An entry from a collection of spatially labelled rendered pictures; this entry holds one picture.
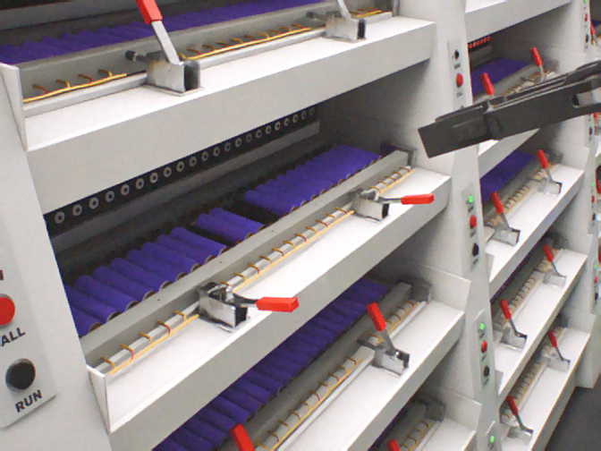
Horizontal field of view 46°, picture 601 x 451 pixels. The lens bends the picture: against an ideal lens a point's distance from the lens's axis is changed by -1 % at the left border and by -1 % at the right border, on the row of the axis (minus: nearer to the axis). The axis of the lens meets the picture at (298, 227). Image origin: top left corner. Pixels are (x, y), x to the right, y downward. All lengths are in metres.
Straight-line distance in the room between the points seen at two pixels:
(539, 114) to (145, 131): 0.30
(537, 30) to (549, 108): 1.05
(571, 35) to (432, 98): 0.70
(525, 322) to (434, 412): 0.36
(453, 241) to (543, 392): 0.65
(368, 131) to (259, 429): 0.45
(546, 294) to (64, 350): 1.18
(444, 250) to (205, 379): 0.51
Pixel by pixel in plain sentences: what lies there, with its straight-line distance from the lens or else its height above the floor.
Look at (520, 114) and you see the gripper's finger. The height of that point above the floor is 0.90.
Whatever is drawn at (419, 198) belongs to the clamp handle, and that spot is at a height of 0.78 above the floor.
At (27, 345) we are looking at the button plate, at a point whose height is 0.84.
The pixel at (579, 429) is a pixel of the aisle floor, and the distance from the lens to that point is 1.75.
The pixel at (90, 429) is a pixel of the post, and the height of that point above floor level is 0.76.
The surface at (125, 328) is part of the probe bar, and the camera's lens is 0.57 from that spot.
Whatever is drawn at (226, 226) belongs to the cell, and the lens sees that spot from 0.73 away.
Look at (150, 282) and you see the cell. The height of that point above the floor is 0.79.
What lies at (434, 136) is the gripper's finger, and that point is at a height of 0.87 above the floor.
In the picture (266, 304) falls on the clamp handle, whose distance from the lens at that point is 0.58.
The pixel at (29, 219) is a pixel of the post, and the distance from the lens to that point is 0.45.
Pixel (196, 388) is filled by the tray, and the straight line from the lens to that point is 0.58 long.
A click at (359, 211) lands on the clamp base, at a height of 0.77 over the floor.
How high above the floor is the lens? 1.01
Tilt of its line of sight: 18 degrees down
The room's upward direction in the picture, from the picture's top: 10 degrees counter-clockwise
